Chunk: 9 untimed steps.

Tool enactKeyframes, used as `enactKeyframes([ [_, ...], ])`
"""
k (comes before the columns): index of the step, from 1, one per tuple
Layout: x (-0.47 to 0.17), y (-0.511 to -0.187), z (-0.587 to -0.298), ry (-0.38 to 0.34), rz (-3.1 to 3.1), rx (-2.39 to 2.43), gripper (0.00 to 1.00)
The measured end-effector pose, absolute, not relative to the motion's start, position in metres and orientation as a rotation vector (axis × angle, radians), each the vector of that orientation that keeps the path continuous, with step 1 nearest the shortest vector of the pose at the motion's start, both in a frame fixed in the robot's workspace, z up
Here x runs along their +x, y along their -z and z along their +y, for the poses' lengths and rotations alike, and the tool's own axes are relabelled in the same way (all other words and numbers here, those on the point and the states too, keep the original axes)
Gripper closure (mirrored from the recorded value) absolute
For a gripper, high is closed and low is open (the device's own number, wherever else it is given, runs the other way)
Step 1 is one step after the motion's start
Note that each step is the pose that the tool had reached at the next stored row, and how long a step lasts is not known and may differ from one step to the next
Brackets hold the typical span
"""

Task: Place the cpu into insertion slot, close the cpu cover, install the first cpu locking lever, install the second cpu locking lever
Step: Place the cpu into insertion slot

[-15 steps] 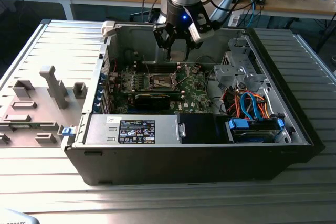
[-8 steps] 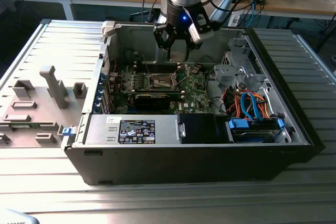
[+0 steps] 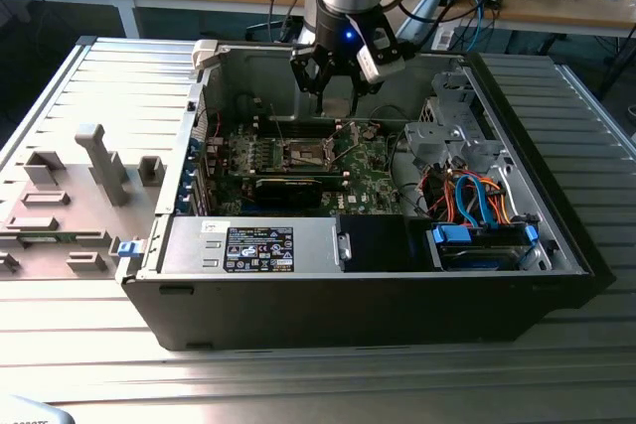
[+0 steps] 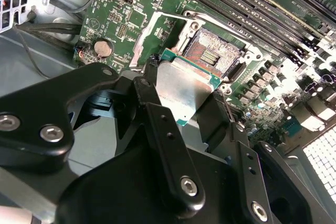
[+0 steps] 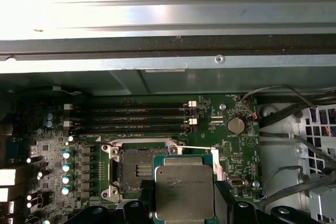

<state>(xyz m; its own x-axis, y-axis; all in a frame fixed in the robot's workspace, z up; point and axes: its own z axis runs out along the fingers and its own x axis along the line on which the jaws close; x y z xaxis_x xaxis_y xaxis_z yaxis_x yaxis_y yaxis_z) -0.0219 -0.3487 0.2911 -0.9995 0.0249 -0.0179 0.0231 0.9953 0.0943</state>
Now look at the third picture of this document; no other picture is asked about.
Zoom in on blue wire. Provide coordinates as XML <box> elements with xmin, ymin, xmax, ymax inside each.
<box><xmin>454</xmin><ymin>171</ymin><xmax>498</xmax><ymax>229</ymax></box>

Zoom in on black plastic shroud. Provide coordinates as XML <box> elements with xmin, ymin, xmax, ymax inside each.
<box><xmin>335</xmin><ymin>213</ymin><xmax>434</xmax><ymax>274</ymax></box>

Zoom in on wire locking lever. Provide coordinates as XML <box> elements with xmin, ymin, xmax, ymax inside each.
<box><xmin>269</xmin><ymin>102</ymin><xmax>288</xmax><ymax>147</ymax></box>

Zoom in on grey power supply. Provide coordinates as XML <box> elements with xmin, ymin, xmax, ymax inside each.
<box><xmin>158</xmin><ymin>214</ymin><xmax>345</xmax><ymax>276</ymax></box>

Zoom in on silver metal drive cage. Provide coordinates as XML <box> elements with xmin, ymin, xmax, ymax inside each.
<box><xmin>402</xmin><ymin>71</ymin><xmax>503</xmax><ymax>167</ymax></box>

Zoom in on green RAM stick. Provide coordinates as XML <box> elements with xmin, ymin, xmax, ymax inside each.
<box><xmin>19</xmin><ymin>233</ymin><xmax>64</xmax><ymax>245</ymax></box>

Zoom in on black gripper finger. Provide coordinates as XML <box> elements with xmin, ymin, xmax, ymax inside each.
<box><xmin>345</xmin><ymin>71</ymin><xmax>385</xmax><ymax>116</ymax></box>
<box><xmin>289</xmin><ymin>43</ymin><xmax>333</xmax><ymax>116</ymax></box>

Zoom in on silver green CPU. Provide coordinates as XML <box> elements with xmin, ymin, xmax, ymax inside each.
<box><xmin>320</xmin><ymin>94</ymin><xmax>352</xmax><ymax>120</ymax></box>

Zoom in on blue hanging cable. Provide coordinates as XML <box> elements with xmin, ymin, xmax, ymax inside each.
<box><xmin>466</xmin><ymin>0</ymin><xmax>491</xmax><ymax>56</ymax></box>

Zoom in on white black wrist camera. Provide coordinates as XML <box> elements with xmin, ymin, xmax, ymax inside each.
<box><xmin>353</xmin><ymin>14</ymin><xmax>407</xmax><ymax>84</ymax></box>

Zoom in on orange wires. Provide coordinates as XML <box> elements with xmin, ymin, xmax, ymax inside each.
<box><xmin>424</xmin><ymin>170</ymin><xmax>516</xmax><ymax>226</ymax></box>

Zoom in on black graphics card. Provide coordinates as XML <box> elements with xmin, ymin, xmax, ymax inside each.
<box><xmin>252</xmin><ymin>176</ymin><xmax>324</xmax><ymax>210</ymax></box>

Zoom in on beige case latch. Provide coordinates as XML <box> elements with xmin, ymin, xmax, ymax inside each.
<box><xmin>192</xmin><ymin>40</ymin><xmax>223</xmax><ymax>71</ymax></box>

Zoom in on CPU socket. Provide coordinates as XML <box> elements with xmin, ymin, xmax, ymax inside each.
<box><xmin>279</xmin><ymin>135</ymin><xmax>340</xmax><ymax>171</ymax></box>

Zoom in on green motherboard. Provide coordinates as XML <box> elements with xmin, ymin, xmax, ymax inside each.
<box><xmin>206</xmin><ymin>118</ymin><xmax>406</xmax><ymax>219</ymax></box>

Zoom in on grey parts rack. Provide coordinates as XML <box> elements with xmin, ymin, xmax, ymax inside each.
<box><xmin>0</xmin><ymin>122</ymin><xmax>166</xmax><ymax>282</ymax></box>

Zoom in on RAM slot with black clips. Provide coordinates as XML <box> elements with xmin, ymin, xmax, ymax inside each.
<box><xmin>253</xmin><ymin>131</ymin><xmax>343</xmax><ymax>139</ymax></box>

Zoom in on black open PC case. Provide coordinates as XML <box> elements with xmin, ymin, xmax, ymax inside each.
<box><xmin>114</xmin><ymin>39</ymin><xmax>617</xmax><ymax>352</ymax></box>

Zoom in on hard disk in blue carrier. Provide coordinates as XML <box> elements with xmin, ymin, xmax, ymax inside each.
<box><xmin>425</xmin><ymin>221</ymin><xmax>542</xmax><ymax>272</ymax></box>

